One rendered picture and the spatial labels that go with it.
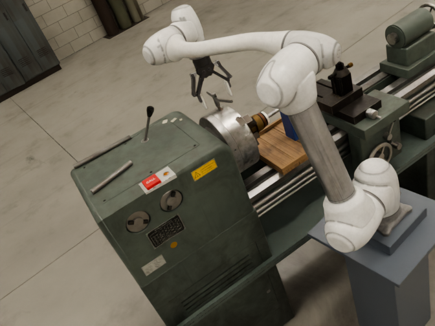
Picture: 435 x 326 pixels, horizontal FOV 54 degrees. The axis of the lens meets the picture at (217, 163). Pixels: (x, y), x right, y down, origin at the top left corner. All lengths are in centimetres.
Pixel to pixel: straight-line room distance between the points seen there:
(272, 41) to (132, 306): 208
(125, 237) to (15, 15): 621
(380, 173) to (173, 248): 86
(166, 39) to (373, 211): 97
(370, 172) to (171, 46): 86
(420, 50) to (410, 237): 115
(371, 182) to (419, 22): 117
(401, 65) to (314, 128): 130
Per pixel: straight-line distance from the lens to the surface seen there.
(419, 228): 191
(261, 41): 156
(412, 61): 262
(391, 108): 227
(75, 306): 331
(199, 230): 183
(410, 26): 256
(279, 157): 215
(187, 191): 170
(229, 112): 193
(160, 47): 165
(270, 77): 129
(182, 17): 176
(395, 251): 184
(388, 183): 170
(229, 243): 196
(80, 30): 847
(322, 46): 142
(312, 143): 142
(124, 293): 315
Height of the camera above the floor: 218
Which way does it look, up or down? 35 degrees down
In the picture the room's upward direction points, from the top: 22 degrees counter-clockwise
